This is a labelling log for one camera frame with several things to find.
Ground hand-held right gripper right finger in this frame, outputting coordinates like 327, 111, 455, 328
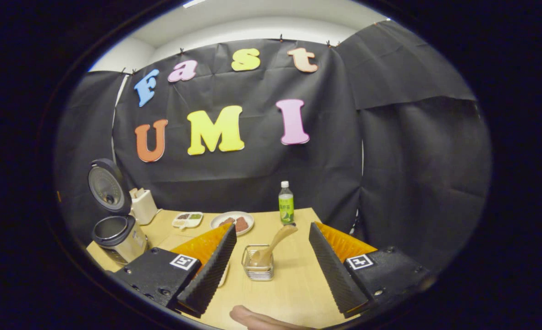
309, 222, 433, 319

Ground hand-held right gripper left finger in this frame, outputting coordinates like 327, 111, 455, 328
114, 223, 238, 318

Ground wire chopstick holder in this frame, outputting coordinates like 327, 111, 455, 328
242, 244, 275, 281

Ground wooden spoon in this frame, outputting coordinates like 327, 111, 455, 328
249, 225, 299, 267

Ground black and silver rice cooker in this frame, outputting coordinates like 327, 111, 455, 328
88, 158, 149, 266

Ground round white plate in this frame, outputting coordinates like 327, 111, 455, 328
210, 211, 255, 237

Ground white compartment dish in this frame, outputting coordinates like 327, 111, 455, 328
172, 212, 204, 229

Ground green drink bottle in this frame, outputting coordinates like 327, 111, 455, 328
278, 181, 295, 226

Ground white toaster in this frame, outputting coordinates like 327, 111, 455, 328
129, 188, 158, 226

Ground black backdrop cloth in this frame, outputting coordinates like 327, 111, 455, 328
53, 21, 492, 275

